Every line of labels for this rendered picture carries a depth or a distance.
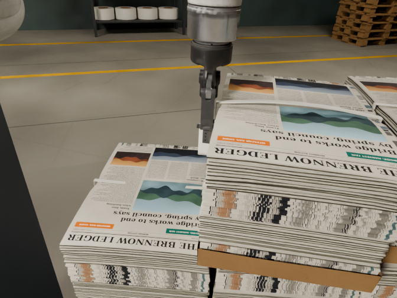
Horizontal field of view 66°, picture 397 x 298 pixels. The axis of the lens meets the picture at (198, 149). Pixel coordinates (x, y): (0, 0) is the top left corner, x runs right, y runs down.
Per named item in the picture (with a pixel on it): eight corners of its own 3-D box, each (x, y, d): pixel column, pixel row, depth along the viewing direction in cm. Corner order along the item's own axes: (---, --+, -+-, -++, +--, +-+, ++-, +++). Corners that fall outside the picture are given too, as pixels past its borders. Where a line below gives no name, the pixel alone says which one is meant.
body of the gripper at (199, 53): (234, 47, 50) (228, 99, 55) (232, 36, 57) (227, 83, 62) (188, 44, 50) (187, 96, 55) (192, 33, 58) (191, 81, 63)
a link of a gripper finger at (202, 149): (214, 125, 63) (214, 126, 62) (211, 154, 66) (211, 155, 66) (199, 124, 63) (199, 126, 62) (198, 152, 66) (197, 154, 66)
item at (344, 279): (207, 203, 65) (208, 188, 63) (348, 223, 62) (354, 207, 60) (195, 266, 52) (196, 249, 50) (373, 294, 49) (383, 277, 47)
